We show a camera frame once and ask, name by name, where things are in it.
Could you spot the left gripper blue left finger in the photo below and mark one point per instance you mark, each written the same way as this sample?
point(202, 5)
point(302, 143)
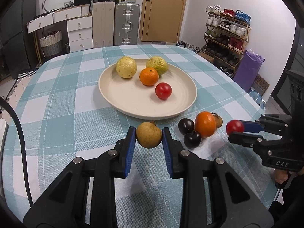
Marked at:
point(83, 194)

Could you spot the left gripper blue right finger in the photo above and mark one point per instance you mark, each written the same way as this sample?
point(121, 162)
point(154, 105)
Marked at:
point(213, 193)

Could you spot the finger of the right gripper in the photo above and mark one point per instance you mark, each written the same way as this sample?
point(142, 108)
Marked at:
point(255, 142)
point(277, 124)

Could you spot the red cherry tomato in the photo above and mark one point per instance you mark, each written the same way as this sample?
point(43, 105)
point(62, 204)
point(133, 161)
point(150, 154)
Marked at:
point(234, 126)
point(163, 90)

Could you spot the brown longan fruit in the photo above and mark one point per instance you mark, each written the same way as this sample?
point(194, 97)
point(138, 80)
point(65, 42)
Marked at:
point(148, 135)
point(218, 120)

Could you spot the orange tangerine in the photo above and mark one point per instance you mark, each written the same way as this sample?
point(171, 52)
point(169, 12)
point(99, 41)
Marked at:
point(149, 76)
point(205, 124)

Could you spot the dark purple cherry tomato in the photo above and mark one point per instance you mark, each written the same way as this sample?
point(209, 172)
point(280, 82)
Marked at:
point(186, 126)

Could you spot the green yellow guava fruit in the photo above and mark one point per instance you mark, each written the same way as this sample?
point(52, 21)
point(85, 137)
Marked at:
point(158, 63)

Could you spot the yellow pale guava fruit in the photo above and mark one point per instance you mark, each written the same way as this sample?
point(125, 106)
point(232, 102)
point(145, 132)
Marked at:
point(126, 67)

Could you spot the person's right hand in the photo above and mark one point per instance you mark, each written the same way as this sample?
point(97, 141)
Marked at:
point(281, 176)

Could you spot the purple bag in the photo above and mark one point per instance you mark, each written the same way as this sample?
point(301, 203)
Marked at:
point(248, 69)

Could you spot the wooden shoe rack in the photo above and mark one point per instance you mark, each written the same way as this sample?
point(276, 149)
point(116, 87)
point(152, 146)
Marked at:
point(226, 37)

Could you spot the cream round plate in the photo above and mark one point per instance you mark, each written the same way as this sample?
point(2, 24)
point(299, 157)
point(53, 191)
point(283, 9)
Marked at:
point(132, 98)

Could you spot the woven laundry basket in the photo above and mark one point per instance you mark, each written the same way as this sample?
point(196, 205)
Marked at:
point(51, 44)

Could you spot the wooden door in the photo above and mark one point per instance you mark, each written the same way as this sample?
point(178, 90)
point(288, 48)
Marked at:
point(161, 20)

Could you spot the black refrigerator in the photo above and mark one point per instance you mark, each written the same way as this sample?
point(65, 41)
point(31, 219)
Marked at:
point(18, 45)

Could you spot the white drawer desk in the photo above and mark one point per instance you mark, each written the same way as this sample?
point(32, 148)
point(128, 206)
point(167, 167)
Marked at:
point(78, 21)

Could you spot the silver suitcase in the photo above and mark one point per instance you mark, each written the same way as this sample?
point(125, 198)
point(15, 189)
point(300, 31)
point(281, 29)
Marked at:
point(126, 23)

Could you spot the beige suitcase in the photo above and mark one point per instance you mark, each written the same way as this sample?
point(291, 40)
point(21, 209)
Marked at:
point(103, 24)

